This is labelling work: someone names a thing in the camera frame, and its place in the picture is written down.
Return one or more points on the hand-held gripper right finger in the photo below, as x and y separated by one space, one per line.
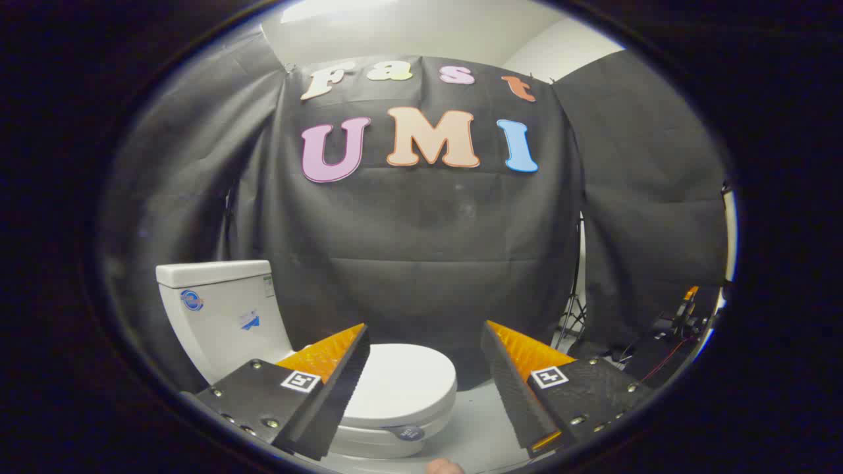
510 382

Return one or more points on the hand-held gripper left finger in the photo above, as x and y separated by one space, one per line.
342 382

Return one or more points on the white toilet lid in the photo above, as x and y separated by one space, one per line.
402 382

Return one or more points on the white toilet bowl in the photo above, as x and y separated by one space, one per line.
369 444

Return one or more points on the black backdrop cloth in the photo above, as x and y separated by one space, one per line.
421 230

